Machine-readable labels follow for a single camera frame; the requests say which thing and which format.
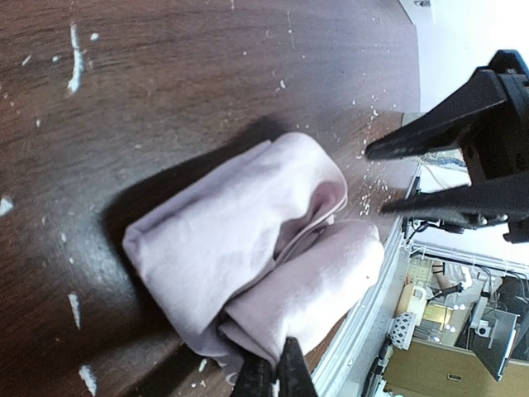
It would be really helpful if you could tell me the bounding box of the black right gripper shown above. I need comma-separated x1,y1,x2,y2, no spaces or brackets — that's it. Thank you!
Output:
365,50,528,244

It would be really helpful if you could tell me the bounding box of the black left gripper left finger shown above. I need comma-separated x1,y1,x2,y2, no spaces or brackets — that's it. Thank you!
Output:
233,355,276,397

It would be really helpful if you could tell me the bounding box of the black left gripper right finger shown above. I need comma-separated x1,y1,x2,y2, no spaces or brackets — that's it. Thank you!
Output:
277,337,317,397

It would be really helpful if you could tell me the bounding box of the pink and cream underwear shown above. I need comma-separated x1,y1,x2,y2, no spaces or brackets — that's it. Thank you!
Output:
122,132,384,384

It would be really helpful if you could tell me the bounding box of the small white bone-shaped scrap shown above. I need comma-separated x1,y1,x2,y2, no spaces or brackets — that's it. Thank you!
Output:
67,23,84,94

